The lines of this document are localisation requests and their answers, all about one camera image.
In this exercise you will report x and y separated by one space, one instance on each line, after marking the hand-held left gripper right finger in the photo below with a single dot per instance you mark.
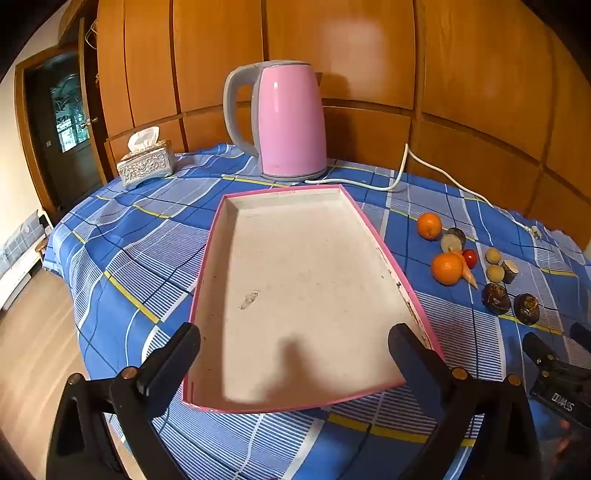
406 346

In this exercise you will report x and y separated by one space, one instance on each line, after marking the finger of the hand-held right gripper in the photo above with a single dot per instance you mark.
538 350
581 333

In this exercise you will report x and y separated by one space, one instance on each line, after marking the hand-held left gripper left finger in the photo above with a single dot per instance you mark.
182 344

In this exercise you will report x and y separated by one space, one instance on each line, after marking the dark water chestnut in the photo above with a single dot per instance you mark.
496 298
526 308

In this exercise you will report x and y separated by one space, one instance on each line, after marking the sugarcane piece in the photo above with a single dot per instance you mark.
451 242
510 272

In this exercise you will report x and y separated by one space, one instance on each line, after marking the large orange mandarin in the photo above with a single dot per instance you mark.
445 270

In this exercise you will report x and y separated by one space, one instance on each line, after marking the tan longan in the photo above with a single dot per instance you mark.
493 255
495 273

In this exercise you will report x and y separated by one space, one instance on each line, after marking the carrot piece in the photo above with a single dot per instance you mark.
469 276

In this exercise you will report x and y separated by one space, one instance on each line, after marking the red cherry tomato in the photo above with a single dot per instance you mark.
470 258

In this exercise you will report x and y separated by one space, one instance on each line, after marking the pink cardboard box tray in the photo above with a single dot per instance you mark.
300 286

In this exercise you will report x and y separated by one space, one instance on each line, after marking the small orange mandarin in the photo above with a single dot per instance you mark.
429 226

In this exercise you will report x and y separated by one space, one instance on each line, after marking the blue plaid tablecloth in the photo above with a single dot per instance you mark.
138 258

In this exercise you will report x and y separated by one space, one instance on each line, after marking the white power plug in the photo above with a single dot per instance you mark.
535 231

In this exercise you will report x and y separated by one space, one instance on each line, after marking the wooden stool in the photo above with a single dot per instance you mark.
42 247

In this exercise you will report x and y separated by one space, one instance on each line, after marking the silver embossed tissue box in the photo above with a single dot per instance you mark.
145 165

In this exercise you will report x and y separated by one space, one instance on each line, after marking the white bench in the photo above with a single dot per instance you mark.
18 258

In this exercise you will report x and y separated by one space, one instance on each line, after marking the white tissue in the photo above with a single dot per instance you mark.
144 138

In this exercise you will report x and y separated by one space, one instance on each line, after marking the dark door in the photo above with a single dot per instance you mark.
51 152

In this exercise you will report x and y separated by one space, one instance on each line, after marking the pink electric kettle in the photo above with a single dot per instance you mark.
286 115

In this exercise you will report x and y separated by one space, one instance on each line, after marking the wooden wardrobe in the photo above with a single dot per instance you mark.
207 55

